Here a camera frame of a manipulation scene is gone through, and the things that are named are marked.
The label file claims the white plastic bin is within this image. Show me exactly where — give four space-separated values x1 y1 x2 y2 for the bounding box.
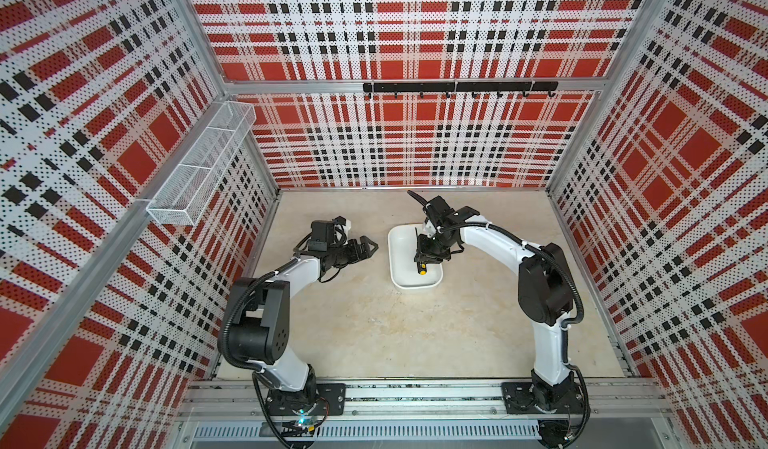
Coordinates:
387 224 443 292

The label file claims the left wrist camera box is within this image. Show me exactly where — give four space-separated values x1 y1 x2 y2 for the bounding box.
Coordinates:
306 216 349 252

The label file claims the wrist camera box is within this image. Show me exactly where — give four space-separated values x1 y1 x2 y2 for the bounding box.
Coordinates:
422 196 480 229
306 216 349 252

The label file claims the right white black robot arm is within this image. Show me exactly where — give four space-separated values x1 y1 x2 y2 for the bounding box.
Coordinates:
414 215 584 413

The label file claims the black wall hook rail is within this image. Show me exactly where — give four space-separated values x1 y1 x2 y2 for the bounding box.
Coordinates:
362 80 559 95

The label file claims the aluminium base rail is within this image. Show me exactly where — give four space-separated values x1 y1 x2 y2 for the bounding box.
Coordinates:
170 378 685 448

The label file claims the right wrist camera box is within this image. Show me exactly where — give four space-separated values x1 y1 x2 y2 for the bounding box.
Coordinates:
422 196 480 229

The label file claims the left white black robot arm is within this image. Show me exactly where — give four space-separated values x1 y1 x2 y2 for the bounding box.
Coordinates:
217 236 379 415

